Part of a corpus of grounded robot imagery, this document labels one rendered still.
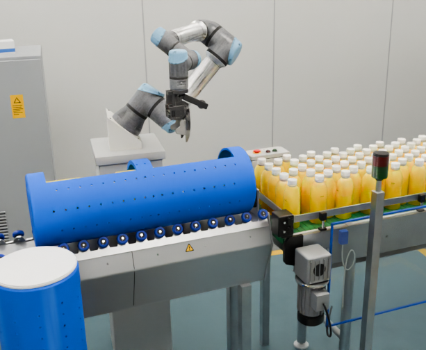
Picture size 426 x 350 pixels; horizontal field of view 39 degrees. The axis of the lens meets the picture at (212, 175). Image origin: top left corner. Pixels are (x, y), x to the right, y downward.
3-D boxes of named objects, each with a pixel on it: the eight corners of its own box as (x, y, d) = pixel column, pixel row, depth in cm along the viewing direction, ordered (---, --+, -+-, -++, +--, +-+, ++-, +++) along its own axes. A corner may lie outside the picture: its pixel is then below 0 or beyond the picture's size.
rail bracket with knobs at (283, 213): (268, 232, 249) (269, 209, 246) (283, 229, 252) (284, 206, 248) (279, 242, 241) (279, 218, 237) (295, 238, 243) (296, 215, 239)
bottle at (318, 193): (306, 217, 261) (308, 178, 255) (321, 215, 262) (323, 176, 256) (313, 223, 254) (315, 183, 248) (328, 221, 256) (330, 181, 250)
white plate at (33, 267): (59, 288, 183) (60, 292, 183) (87, 247, 209) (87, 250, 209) (-27, 284, 186) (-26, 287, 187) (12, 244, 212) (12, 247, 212)
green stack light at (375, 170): (367, 175, 236) (368, 163, 234) (381, 173, 238) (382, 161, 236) (377, 180, 230) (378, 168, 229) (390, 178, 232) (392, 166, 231)
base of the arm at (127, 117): (112, 113, 288) (125, 97, 287) (137, 132, 292) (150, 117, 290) (111, 119, 273) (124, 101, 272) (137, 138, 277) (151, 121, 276)
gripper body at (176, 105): (165, 117, 243) (164, 88, 239) (185, 115, 246) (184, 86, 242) (171, 121, 236) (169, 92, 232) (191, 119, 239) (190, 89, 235)
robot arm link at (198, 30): (206, 10, 280) (156, 23, 238) (224, 23, 279) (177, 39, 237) (194, 30, 286) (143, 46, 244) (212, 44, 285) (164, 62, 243)
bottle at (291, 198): (290, 219, 259) (291, 179, 253) (302, 225, 254) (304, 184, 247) (279, 224, 255) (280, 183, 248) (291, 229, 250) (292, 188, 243)
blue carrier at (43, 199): (32, 232, 243) (22, 165, 234) (231, 199, 271) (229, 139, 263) (38, 260, 217) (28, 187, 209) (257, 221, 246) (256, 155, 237)
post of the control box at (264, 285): (259, 342, 326) (260, 169, 292) (265, 340, 328) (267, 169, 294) (262, 346, 323) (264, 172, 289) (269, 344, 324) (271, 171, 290)
